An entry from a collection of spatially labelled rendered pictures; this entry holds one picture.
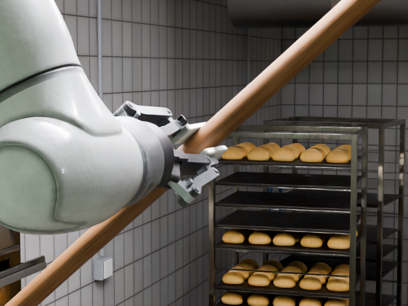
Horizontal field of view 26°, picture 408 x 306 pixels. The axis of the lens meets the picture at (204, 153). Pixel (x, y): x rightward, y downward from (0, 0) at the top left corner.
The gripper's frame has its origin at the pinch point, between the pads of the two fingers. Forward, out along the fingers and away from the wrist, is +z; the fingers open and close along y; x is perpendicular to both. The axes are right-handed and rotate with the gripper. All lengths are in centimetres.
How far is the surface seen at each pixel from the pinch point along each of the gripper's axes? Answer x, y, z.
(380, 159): -47, 4, 338
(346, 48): -46, -74, 498
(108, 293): -149, -20, 223
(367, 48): -36, -65, 499
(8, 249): -122, -42, 141
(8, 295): -138, -32, 148
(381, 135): -39, -5, 338
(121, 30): -78, -102, 237
